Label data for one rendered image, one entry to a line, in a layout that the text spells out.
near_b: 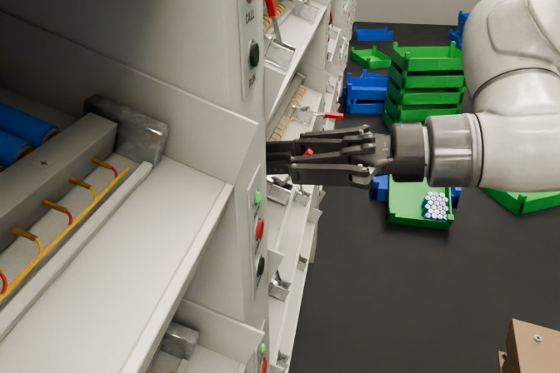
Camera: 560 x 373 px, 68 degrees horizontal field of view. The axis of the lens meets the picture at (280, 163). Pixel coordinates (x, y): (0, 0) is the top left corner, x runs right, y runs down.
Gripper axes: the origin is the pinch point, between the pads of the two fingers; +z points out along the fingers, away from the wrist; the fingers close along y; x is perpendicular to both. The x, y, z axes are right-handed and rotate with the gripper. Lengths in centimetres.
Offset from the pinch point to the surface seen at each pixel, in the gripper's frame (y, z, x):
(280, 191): -1.1, -1.4, -4.9
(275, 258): -15.9, -3.9, -3.5
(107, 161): -28.4, 1.3, 15.5
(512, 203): 84, -60, -68
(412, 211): 73, -26, -63
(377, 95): 162, -16, -53
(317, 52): 44.7, -2.5, 2.1
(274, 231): -7.3, -1.5, -6.9
